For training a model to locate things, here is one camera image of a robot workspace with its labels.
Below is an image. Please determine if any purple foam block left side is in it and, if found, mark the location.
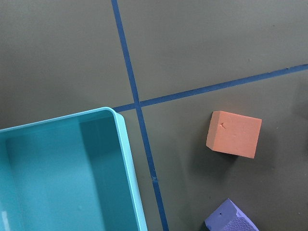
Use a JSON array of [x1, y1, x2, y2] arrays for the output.
[[205, 198, 259, 231]]

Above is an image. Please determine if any orange foam block left side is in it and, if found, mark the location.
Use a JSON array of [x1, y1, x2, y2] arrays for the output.
[[206, 111, 262, 159]]

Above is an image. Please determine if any teal plastic bin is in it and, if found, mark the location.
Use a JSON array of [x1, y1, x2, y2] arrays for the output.
[[0, 107, 147, 231]]

